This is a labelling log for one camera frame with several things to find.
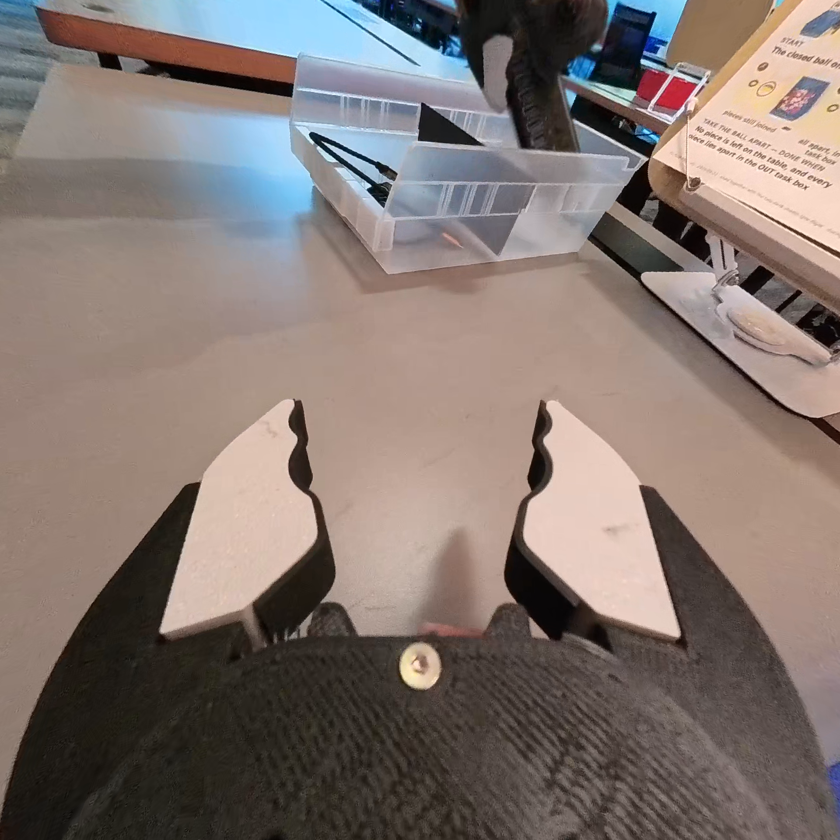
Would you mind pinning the printed instruction sheet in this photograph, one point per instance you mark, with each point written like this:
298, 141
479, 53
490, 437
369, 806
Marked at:
774, 131

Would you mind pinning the instruction sheet on stand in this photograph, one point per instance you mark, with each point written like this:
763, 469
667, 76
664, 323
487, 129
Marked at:
702, 26

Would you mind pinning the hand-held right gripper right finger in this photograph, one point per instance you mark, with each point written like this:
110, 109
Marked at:
590, 525

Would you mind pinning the grey desk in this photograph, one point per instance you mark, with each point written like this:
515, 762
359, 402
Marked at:
262, 328

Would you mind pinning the wood-edged desk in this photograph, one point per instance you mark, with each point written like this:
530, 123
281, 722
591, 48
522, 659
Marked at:
610, 100
197, 26

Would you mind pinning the clear plastic bin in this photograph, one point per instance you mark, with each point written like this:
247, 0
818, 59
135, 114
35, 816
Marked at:
459, 177

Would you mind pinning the red card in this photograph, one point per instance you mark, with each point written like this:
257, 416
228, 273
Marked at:
653, 88

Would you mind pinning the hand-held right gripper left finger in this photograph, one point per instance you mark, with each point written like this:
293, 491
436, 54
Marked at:
243, 525

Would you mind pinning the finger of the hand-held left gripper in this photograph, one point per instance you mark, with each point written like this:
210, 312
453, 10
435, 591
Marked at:
499, 72

